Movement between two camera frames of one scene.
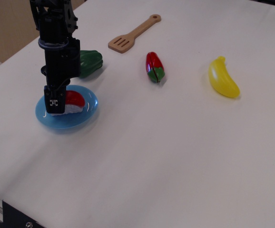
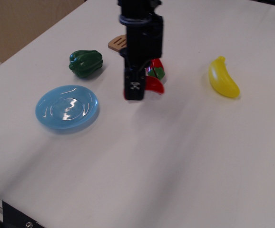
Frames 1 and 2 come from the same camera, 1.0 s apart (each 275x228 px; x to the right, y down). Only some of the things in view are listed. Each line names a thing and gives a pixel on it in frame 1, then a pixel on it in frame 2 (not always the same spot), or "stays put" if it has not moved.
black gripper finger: [55, 99] to [134, 84]
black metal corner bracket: [13, 218] stays put
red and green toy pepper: [154, 67] stays put
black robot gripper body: [56, 22] to [144, 32]
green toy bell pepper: [90, 61] stays put
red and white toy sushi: [74, 103] to [152, 83]
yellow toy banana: [221, 80] stays put
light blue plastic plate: [69, 120] stays put
